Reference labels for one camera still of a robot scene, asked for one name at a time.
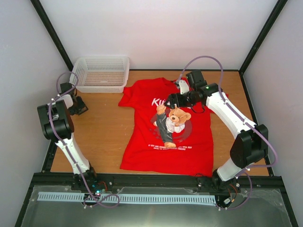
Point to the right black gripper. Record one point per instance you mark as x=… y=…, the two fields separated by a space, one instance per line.
x=179 y=104

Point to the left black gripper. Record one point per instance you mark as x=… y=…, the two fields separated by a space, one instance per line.
x=81 y=105

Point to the red kungfu bear t-shirt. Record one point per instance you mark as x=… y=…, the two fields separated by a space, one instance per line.
x=164 y=140

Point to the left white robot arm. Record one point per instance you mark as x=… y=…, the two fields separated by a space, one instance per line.
x=57 y=126

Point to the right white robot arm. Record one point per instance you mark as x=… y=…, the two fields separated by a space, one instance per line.
x=250 y=145

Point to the white plastic basket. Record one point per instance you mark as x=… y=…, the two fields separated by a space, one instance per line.
x=100 y=74

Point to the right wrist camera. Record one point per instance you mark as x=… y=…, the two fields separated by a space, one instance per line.
x=182 y=86

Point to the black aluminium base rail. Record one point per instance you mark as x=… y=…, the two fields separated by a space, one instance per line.
x=118 y=181

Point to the light blue cable duct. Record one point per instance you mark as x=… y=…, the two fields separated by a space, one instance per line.
x=129 y=198

